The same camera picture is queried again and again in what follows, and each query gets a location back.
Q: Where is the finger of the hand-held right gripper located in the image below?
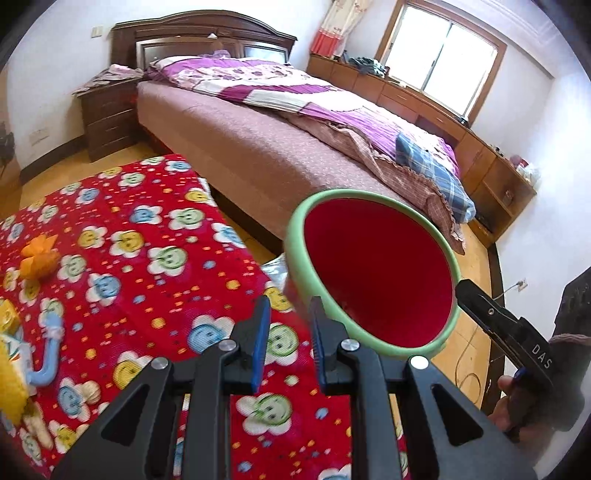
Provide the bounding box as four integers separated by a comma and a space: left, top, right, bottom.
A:
455, 279, 522, 345

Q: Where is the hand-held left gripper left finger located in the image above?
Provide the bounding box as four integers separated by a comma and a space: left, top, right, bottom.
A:
51, 294, 272, 480

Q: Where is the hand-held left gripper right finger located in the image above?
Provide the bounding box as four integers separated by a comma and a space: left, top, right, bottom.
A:
309, 295, 539, 480

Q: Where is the red bucket with green rim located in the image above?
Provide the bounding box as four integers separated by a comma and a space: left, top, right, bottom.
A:
284, 189, 462, 361

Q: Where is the knotted orange foam net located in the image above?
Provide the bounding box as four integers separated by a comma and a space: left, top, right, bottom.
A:
19, 233, 61, 280

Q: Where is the person's right forearm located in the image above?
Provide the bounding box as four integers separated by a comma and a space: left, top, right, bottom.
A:
526, 332, 591, 432

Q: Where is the person's right hand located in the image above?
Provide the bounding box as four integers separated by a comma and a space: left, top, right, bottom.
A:
489, 375, 525, 435

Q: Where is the person's dark jacket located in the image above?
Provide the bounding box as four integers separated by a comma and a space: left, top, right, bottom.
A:
551, 272, 591, 340

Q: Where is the silver crinkled foil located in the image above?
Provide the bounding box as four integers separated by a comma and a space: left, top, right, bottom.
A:
261, 256, 293, 289

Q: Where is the red flower print tablecloth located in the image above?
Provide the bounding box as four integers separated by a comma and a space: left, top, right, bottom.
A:
0, 154, 407, 480

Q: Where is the white plastic bag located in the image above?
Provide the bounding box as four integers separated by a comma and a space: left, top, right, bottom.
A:
516, 161, 541, 188

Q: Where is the blue plaid pillow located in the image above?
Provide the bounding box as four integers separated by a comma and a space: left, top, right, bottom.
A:
396, 133, 476, 223

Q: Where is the bed with pink cover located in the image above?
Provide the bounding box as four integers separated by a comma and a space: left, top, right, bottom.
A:
137, 55, 476, 254

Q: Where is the wooden window cabinet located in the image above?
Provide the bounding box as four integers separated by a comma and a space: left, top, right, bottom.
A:
307, 53, 539, 245

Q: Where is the peanut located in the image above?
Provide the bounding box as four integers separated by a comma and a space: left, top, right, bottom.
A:
25, 413, 52, 448

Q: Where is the small printed cardboard box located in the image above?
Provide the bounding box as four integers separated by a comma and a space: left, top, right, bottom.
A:
0, 299, 34, 372

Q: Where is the yellow foam net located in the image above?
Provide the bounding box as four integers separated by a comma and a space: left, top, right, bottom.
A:
0, 339, 29, 426

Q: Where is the window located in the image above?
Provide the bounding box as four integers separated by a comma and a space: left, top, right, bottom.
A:
376, 0, 506, 123

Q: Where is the purple patterned quilt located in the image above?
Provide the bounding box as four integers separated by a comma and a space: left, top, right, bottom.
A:
147, 55, 460, 178

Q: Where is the grey-blue clothes heap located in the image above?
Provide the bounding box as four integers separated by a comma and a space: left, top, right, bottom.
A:
348, 56, 389, 79

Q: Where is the dark wooden nightstand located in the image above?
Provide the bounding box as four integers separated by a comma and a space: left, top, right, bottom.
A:
76, 76, 144, 162

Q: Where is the pile of pink clothes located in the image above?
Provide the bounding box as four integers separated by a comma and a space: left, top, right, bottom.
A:
74, 64, 145, 95

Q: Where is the red and white curtain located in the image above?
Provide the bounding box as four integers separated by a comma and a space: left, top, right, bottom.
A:
311, 0, 370, 58

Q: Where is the dark wooden headboard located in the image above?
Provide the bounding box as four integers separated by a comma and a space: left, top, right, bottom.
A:
111, 10, 297, 70

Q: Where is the black hanging bag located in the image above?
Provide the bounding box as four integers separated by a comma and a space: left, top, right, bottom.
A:
0, 121, 16, 164

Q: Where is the thin floor cable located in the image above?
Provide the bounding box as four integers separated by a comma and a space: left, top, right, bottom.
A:
455, 284, 520, 393

